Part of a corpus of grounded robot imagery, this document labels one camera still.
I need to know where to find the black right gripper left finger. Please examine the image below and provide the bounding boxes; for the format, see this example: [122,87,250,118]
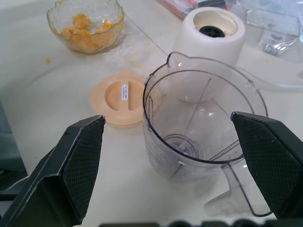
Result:
[0,115,106,227]

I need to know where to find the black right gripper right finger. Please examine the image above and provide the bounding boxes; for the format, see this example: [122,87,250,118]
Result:
[231,112,303,220]

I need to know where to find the clear blender jar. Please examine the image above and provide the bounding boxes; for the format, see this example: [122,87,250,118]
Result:
[143,52,274,217]

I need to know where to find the orange fruit pieces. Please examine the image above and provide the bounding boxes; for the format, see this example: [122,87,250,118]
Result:
[60,13,119,53]

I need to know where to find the peach blender lid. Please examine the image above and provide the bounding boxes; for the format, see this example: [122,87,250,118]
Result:
[90,68,149,129]

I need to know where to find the white Joyoung blender base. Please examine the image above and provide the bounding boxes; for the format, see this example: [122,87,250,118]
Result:
[174,6,248,66]

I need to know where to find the clear crumpled plastic bags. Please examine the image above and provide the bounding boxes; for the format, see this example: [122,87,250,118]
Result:
[224,0,303,56]

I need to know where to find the clear textured glass bowl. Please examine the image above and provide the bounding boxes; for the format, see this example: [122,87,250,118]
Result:
[46,0,125,55]

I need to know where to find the clear box with red contents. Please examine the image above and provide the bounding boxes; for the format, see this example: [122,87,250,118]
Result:
[156,0,197,20]

